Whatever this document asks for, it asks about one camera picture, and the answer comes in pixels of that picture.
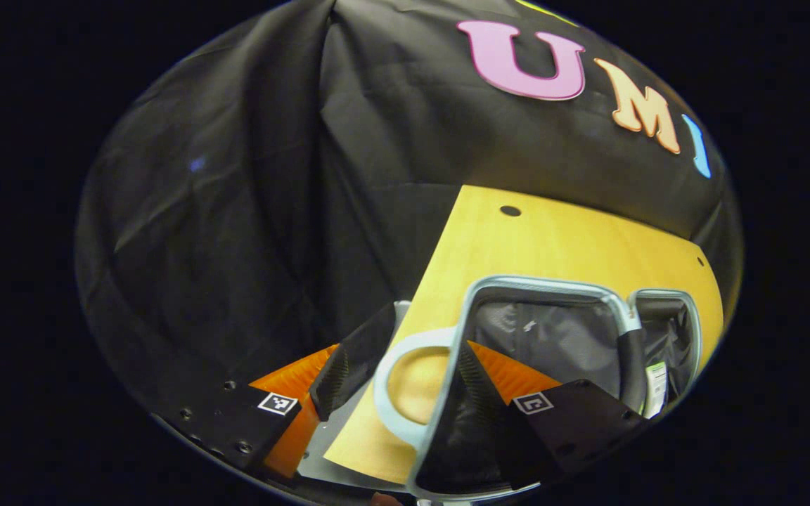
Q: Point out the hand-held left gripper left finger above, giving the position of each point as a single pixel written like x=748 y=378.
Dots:
x=349 y=365

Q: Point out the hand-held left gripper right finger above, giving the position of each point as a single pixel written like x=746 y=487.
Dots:
x=482 y=393

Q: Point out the pale blue suitcase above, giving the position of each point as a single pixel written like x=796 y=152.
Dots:
x=553 y=337

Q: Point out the white green tag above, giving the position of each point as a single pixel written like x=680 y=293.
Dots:
x=656 y=386

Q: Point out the black backdrop cloth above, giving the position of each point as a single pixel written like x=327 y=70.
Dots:
x=236 y=211

